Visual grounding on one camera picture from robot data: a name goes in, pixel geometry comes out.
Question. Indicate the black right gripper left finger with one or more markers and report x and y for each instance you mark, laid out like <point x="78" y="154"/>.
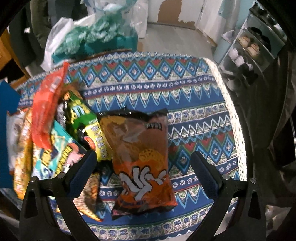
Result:
<point x="37" y="220"/>

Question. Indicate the red plastic snack bag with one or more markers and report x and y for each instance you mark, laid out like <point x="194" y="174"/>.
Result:
<point x="44" y="107"/>

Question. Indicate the shoe rack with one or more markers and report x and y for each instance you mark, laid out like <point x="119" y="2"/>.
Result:
<point x="252" y="48"/>

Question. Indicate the blue white plastic bag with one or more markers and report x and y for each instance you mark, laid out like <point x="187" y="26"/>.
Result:
<point x="105" y="7"/>

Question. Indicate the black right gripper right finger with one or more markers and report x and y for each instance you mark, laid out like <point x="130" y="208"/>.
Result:
<point x="248" y="221"/>

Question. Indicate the orange striped snack bag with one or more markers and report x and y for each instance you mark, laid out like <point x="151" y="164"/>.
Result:
<point x="86" y="202"/>

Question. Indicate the blue cardboard box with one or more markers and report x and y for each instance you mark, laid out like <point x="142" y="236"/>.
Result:
<point x="9" y="101"/>

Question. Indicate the teal snack bag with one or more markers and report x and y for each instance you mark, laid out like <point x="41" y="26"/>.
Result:
<point x="65" y="152"/>

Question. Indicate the orange chips bag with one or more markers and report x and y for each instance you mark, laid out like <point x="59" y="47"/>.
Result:
<point x="139" y="149"/>

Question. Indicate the yellow long snack pack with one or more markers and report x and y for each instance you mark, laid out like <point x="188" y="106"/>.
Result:
<point x="24" y="157"/>

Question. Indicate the blue patterned tablecloth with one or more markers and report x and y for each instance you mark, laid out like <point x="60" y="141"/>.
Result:
<point x="201" y="117"/>

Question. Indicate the teal box with green filling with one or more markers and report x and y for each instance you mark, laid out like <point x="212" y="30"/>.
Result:
<point x="110" y="32"/>

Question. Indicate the green yellow snack bag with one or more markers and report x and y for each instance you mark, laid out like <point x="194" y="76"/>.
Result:
<point x="82" y="124"/>

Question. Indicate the white snack bag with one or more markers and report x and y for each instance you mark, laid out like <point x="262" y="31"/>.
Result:
<point x="14" y="125"/>

